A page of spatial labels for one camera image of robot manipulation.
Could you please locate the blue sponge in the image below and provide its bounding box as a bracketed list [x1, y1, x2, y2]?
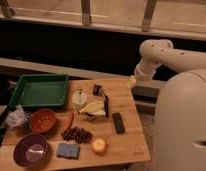
[57, 143, 80, 159]

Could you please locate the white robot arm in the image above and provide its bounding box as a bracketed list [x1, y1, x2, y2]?
[127, 39, 206, 171]

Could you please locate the green plastic tray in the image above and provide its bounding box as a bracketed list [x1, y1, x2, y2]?
[9, 74, 68, 109]

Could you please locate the banana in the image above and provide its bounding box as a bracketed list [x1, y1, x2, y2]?
[79, 101, 104, 113]

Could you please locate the black rectangular remote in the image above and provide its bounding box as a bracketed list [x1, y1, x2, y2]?
[112, 113, 125, 134]

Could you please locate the wooden cutting board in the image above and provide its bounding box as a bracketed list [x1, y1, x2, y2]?
[0, 78, 150, 171]

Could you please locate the white round timer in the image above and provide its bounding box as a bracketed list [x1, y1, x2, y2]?
[72, 89, 87, 106]

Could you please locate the red sausage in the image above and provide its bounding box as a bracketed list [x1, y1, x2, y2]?
[63, 111, 74, 131]

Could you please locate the yellow round fruit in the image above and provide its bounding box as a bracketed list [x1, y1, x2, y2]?
[91, 138, 107, 155]

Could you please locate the bunch of dark grapes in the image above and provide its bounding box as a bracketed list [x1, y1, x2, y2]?
[61, 127, 92, 144]

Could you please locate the orange bowl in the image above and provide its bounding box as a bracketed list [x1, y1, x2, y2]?
[29, 109, 57, 133]

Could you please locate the purple bowl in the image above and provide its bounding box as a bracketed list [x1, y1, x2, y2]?
[13, 133, 49, 167]

